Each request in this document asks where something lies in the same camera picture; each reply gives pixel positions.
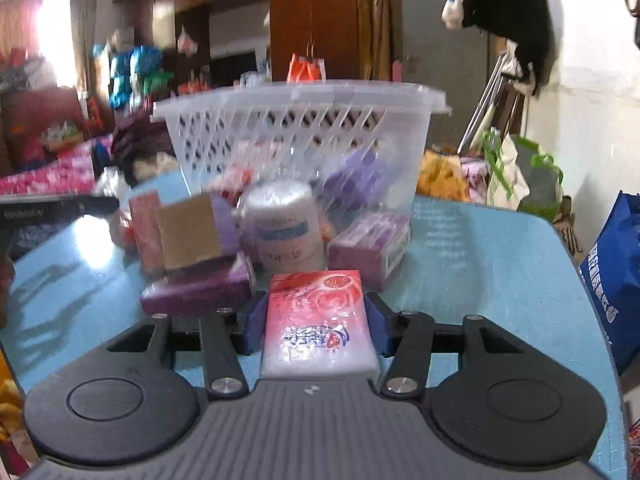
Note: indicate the small hanging plastic bag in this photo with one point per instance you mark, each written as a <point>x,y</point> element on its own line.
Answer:
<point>187,42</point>

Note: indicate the clear plastic bag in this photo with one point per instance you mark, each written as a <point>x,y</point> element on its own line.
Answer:
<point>112,182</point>

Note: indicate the black television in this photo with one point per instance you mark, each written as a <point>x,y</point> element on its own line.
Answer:
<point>232,67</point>

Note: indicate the purple and white box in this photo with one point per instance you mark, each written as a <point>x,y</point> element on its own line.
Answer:
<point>195,287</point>

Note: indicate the blue plastic sack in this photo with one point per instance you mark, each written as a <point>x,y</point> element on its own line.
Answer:
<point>145,60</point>
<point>120,80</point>

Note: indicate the red and white soap packet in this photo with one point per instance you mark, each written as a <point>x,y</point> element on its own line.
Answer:
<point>320,320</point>

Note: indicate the white and black hanging jacket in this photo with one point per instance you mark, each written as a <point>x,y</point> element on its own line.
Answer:
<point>500,0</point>

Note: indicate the pile of dark clothes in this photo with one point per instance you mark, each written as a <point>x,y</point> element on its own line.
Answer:
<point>140,135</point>

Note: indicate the green plastic bag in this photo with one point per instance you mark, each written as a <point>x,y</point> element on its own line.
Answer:
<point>157,82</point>

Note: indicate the yellow cloth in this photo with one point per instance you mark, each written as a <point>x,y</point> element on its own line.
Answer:
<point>442,175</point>

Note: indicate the dark purple box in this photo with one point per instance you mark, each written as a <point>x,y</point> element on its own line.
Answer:
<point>227,225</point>

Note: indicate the blue tote bag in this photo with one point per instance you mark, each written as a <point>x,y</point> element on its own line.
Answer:
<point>610,285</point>

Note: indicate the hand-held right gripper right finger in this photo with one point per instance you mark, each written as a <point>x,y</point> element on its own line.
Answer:
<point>376,322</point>

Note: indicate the leaning wooden planks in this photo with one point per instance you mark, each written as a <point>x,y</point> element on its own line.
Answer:
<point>377,35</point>

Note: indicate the orange plastic bag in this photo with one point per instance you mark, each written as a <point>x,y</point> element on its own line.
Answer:
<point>302,70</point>

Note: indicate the brown wooden wardrobe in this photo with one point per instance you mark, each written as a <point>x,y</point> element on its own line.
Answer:
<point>310,10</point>

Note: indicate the grey door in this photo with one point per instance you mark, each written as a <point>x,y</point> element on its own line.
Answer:
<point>430,35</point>

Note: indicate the brown cardboard box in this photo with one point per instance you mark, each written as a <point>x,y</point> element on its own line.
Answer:
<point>187,232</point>

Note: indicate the white roll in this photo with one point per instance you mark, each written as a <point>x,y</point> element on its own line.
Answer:
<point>282,225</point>

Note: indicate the grey curtain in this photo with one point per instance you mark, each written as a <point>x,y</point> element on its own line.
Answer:
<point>82,40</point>

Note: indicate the red box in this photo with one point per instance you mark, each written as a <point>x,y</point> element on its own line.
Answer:
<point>146,230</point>

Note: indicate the pink floral blanket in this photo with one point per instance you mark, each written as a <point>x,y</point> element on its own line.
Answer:
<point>50,175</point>

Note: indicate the brown paper bag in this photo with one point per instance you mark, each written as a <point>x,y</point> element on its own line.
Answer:
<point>569,232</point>

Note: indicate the green and white shopping bag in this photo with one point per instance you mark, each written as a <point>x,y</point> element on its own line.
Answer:
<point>540,180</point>

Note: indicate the pink box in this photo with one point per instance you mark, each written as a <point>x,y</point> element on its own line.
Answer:
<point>237,182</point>

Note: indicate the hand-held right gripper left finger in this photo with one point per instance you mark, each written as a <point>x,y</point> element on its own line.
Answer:
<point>255,322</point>

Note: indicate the metal crutches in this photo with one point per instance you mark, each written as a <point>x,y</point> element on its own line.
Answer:
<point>482,105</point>

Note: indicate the beige cloth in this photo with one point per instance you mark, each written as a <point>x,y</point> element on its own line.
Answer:
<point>155,165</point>

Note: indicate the white plastic basket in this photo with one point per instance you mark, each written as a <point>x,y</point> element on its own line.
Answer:
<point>300,95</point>

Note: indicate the pink curtain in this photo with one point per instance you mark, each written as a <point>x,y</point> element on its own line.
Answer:
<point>17,25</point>

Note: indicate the dark red cabinet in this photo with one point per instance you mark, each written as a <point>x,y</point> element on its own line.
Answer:
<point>40,120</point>

